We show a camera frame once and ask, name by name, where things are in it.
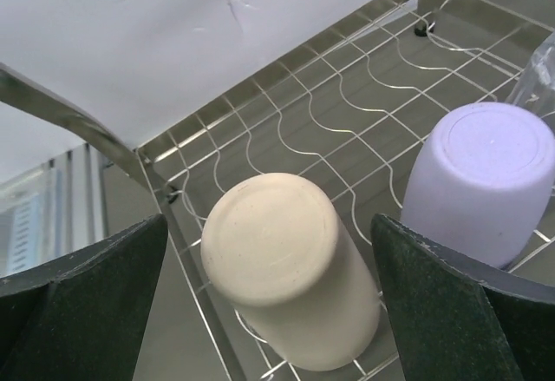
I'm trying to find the beige plastic cup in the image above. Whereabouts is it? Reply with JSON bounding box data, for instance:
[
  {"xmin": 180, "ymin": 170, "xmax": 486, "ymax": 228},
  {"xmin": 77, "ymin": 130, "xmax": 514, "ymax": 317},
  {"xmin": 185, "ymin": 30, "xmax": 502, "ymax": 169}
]
[{"xmin": 200, "ymin": 173, "xmax": 381, "ymax": 371}]

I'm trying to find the clear glass cup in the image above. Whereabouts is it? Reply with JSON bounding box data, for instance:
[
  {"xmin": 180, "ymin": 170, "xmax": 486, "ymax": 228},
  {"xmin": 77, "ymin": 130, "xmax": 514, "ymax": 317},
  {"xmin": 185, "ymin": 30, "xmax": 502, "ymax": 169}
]
[{"xmin": 506, "ymin": 33, "xmax": 555, "ymax": 118}]

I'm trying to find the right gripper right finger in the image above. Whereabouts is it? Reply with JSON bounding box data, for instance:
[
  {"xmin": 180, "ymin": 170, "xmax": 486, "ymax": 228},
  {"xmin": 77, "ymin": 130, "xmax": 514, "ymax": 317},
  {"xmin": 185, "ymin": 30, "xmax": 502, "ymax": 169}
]
[{"xmin": 370, "ymin": 213, "xmax": 554, "ymax": 380}]

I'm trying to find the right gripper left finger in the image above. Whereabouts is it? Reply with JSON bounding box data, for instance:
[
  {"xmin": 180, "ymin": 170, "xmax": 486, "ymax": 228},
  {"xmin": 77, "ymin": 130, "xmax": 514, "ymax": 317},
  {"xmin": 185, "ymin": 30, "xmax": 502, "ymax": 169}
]
[{"xmin": 1, "ymin": 213, "xmax": 168, "ymax": 380}]

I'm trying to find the lavender plastic cup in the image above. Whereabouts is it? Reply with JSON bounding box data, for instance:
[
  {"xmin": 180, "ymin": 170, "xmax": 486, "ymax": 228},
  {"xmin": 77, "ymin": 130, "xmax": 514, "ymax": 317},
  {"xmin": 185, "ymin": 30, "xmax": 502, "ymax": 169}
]
[{"xmin": 400, "ymin": 102, "xmax": 554, "ymax": 268}]

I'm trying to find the grey slotted cable duct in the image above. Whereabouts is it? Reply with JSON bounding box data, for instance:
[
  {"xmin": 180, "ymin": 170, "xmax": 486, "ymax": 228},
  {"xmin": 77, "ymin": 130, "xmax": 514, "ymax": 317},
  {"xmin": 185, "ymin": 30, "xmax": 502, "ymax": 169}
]
[{"xmin": 7, "ymin": 194, "xmax": 43, "ymax": 274}]

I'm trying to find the steel dish rack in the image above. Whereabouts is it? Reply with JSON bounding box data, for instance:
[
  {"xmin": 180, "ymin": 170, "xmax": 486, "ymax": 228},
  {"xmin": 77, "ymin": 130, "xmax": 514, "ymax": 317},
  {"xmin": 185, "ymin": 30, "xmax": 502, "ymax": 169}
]
[{"xmin": 1, "ymin": 0, "xmax": 554, "ymax": 380}]

